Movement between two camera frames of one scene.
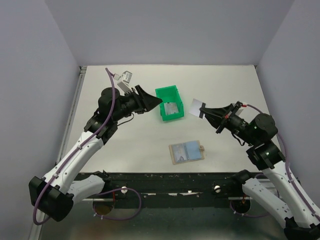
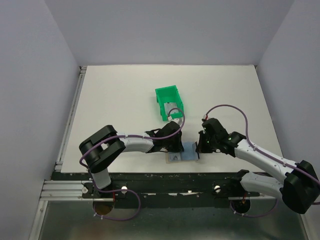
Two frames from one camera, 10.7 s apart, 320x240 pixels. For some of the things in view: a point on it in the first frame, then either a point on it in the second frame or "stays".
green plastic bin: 170,94 stays
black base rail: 170,186 stays
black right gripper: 222,116 to 201,148
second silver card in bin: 170,108 stays
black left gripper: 149,102 to 179,147
